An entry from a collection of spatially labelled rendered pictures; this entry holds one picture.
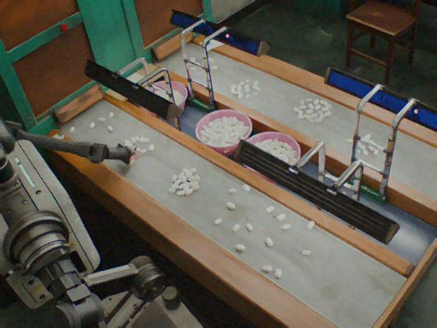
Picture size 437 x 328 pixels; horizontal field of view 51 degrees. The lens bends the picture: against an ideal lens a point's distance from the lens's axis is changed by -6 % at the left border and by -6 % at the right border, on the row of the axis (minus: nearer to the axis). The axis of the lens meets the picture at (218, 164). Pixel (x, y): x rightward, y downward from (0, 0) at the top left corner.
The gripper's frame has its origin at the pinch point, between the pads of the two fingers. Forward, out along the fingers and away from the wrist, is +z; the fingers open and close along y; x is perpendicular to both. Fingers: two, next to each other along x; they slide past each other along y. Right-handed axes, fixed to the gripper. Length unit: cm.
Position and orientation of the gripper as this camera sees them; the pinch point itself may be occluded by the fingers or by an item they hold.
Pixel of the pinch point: (137, 155)
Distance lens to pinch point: 227.3
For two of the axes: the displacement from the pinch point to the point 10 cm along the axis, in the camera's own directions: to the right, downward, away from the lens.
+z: 6.0, 0.3, 8.0
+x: -3.5, 9.1, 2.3
